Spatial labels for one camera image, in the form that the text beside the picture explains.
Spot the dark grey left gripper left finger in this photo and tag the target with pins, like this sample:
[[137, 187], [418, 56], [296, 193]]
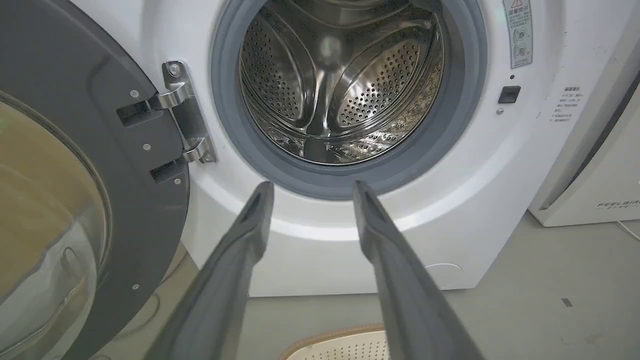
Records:
[[220, 280]]

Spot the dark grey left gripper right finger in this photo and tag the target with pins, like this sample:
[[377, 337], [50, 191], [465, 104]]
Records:
[[405, 280]]

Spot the grey washing machine door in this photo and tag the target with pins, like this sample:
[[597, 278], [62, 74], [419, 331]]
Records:
[[75, 165]]

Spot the stainless steel washing machine drum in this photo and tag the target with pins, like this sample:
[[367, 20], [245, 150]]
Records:
[[345, 85]]

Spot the cream perforated laundry basket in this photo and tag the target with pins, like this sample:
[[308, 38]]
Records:
[[345, 346]]

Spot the white front-load washing machine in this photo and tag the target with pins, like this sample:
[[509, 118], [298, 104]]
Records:
[[480, 165]]

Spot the metal door hinge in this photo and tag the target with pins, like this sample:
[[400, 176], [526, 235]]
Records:
[[186, 112]]

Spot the grey rubber door gasket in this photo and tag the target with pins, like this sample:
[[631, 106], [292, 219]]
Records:
[[465, 90]]

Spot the black door latch slot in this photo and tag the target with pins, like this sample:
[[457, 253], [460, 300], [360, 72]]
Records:
[[509, 94]]

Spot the white appliance with grey stripe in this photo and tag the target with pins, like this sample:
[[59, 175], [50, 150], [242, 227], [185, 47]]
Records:
[[600, 165]]

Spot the grey warning sticker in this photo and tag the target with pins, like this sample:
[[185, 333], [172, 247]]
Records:
[[518, 32]]

